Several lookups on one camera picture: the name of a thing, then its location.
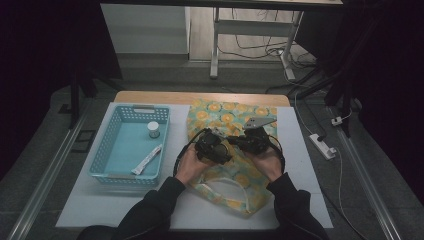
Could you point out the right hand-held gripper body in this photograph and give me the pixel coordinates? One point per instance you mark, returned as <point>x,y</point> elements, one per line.
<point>256,141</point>

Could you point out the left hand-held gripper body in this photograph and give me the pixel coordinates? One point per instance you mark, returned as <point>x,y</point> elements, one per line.
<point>213,150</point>

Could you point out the orange fruit print tote bag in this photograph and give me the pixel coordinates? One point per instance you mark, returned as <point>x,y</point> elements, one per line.
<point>230,116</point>

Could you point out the small white bottle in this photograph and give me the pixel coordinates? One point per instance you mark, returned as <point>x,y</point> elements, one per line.
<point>153,130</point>

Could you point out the white tube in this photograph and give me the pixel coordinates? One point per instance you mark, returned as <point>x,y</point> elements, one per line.
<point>146,160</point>

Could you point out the blue plastic basket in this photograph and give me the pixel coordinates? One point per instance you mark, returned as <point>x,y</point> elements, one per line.
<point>130,150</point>

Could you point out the person's right hand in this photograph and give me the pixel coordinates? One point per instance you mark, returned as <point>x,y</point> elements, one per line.
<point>268,165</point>

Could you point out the person's left hand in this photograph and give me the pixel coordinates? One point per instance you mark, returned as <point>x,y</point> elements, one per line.
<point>188,166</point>

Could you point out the white table mat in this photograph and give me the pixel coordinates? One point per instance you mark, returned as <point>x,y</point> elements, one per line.
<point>296,186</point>

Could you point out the white power strip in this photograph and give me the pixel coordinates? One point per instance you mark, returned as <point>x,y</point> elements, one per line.
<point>321,146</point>

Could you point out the wooden table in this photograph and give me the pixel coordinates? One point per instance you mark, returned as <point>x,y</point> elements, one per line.
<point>160,97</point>

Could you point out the small white adapter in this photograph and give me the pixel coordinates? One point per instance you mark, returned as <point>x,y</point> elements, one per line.
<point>337,121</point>

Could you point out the black metal stand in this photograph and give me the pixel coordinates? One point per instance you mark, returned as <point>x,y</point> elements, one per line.
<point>74,100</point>
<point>346,100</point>

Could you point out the dark curtain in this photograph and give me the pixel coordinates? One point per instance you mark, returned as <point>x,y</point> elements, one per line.
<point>33,66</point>
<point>393,83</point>

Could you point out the white desk frame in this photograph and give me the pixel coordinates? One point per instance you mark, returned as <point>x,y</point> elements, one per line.
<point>253,27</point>

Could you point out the aluminium floor rail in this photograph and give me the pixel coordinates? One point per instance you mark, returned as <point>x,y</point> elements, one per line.
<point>43,186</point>
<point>370,186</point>

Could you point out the black square floor frame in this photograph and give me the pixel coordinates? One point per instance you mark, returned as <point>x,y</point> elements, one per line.
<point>75,146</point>

